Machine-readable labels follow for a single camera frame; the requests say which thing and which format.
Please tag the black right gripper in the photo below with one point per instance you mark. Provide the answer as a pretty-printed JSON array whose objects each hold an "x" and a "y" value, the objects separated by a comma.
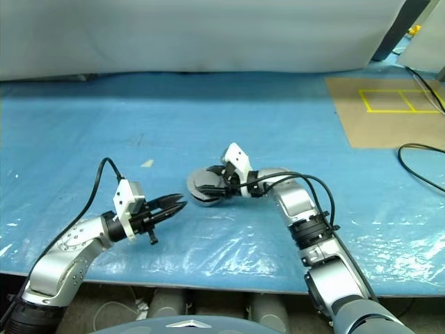
[{"x": 233, "y": 184}]

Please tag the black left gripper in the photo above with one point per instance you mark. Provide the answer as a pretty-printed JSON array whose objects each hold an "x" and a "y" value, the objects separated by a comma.
[{"x": 144, "y": 219}]

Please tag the round grey motor lid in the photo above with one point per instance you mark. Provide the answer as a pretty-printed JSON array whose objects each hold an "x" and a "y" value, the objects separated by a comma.
[{"x": 201, "y": 179}]

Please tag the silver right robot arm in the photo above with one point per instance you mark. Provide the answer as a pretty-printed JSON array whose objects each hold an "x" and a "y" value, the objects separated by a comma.
[{"x": 295, "y": 198}]

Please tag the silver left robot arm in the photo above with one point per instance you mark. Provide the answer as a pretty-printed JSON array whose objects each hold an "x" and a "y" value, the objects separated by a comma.
[{"x": 52, "y": 261}]

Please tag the small white tape scrap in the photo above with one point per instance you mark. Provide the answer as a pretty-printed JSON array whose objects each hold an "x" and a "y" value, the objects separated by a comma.
[{"x": 147, "y": 163}]

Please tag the blue plastic table cover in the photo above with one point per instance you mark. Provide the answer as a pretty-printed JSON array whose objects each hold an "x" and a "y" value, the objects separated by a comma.
[{"x": 243, "y": 121}]

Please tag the grey rounded cylinder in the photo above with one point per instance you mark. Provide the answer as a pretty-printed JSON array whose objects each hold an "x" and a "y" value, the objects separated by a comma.
[
  {"x": 167, "y": 302},
  {"x": 267, "y": 309}
]

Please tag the grey robot torso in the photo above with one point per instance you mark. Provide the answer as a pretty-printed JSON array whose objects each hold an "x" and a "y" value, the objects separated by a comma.
[{"x": 156, "y": 327}]

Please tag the white backdrop sheet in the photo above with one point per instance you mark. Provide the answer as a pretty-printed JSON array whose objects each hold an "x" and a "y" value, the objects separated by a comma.
[{"x": 208, "y": 35}]

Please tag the brown cardboard sheet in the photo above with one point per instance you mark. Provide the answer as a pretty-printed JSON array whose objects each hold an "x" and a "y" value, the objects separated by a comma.
[{"x": 375, "y": 132}]

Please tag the dark leaning panel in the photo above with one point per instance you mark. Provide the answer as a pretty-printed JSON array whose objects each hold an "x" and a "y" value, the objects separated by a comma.
[{"x": 400, "y": 31}]

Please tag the white leaning board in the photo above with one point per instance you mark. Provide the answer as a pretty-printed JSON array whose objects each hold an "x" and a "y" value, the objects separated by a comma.
[{"x": 426, "y": 48}]

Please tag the small yellow object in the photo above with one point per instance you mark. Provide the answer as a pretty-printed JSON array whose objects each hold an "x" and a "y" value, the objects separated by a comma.
[{"x": 414, "y": 30}]

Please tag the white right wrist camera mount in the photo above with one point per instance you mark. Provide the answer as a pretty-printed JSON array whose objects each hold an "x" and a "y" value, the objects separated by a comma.
[{"x": 238, "y": 156}]

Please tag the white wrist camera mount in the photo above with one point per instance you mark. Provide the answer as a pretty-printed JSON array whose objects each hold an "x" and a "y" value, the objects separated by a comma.
[
  {"x": 121, "y": 198},
  {"x": 238, "y": 156}
]

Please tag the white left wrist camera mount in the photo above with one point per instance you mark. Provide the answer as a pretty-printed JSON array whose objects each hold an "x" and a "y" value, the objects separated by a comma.
[{"x": 121, "y": 198}]

